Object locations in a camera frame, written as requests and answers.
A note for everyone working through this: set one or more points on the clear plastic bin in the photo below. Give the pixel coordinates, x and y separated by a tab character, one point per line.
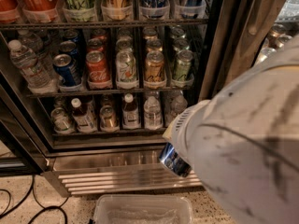
142	209

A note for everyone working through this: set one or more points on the front red coca-cola can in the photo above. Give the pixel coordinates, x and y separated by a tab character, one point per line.
97	67

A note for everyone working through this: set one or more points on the front blue pepsi can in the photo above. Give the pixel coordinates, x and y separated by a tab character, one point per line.
66	67

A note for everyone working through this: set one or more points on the brown tea bottle centre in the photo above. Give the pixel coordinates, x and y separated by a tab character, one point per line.
130	112

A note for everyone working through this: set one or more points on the brown tea bottle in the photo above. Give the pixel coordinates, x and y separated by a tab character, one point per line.
130	112
83	116

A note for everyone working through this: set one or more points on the stainless steel fridge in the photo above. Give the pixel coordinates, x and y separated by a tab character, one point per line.
225	38

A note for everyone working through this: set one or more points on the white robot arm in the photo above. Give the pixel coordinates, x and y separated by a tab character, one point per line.
244	143

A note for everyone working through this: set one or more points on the front white-green soda can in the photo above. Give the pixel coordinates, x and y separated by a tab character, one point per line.
126	66

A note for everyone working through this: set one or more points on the gold can bottom shelf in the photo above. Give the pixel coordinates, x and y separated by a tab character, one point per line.
108	117

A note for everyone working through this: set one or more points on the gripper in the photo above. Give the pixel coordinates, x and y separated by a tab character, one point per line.
183	134

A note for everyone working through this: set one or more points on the brown tea bottle left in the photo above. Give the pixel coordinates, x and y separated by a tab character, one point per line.
83	116

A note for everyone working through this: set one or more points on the front gold soda can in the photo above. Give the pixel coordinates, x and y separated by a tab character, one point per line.
154	67

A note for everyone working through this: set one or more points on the small water bottle bottom shelf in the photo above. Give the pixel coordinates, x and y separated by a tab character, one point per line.
152	114

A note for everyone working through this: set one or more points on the green-white can bottom shelf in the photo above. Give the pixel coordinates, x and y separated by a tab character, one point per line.
62	122

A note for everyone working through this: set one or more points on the front water bottle middle shelf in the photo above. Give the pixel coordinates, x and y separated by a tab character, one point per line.
27	62

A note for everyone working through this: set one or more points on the front green soda can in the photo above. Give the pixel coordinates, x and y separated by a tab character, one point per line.
182	65

